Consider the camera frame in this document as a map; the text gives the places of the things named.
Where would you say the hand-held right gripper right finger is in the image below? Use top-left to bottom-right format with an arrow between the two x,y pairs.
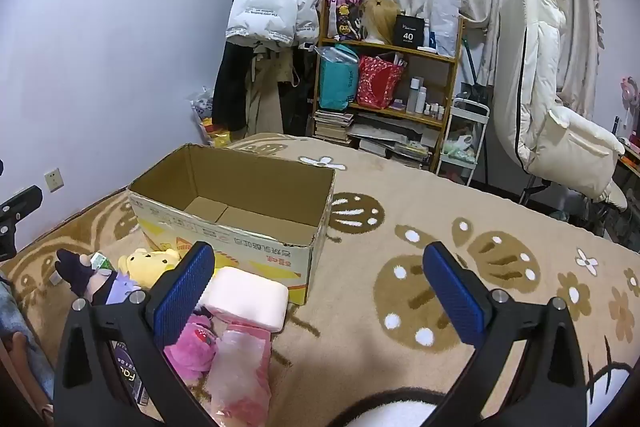
422,241 -> 587,427

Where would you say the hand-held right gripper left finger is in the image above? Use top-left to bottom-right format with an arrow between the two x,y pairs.
52,241 -> 217,427

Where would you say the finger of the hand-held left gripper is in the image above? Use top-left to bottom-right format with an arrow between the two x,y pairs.
0,185 -> 43,262

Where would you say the yellow plush toy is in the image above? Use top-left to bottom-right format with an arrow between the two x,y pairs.
118,248 -> 182,290

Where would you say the pink plush toy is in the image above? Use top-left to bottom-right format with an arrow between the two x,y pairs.
165,313 -> 221,380

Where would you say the pink foam block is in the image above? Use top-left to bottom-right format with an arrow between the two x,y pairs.
202,267 -> 290,334

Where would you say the purple haired plush doll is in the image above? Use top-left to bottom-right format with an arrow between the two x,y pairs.
55,248 -> 143,306

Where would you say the pink plastic bag roll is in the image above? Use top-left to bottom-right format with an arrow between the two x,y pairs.
205,327 -> 273,427

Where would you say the grey white box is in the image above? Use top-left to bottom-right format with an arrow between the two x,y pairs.
111,341 -> 151,405

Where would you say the cardboard box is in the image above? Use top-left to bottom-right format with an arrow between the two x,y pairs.
127,143 -> 337,306

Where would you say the grey blue cloth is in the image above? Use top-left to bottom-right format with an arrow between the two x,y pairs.
0,279 -> 53,403

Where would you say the light green bag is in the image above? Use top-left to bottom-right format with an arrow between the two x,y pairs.
445,134 -> 476,162

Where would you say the pile of magazines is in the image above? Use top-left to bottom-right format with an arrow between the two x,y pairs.
347,114 -> 436,168

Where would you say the clear bag of toys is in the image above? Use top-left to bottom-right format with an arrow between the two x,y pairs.
189,87 -> 233,148

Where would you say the white trolley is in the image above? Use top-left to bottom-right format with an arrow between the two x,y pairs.
440,97 -> 491,186

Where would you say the white folded bedding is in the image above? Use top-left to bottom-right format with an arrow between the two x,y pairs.
492,0 -> 628,212

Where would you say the stack of books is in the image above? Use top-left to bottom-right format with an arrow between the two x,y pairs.
314,109 -> 355,142

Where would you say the beige coat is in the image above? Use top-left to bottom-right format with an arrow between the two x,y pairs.
247,44 -> 296,135

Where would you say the black coat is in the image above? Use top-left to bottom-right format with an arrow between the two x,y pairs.
212,42 -> 261,132

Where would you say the wooden desk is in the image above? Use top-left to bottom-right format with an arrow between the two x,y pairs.
614,142 -> 640,208

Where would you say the red patterned bag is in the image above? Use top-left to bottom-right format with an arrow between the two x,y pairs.
356,56 -> 403,109

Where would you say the teal bag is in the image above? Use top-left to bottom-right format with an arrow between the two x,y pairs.
319,47 -> 360,110

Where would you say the wooden shelf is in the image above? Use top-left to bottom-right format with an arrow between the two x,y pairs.
312,0 -> 463,172

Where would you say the black box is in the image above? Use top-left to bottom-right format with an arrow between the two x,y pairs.
393,13 -> 426,49

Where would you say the white plastic bag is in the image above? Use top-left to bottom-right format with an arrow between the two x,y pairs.
430,0 -> 462,56

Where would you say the blond wig head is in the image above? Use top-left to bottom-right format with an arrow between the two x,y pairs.
361,0 -> 403,44

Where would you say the dark printed bag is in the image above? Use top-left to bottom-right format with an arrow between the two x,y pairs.
327,0 -> 368,42

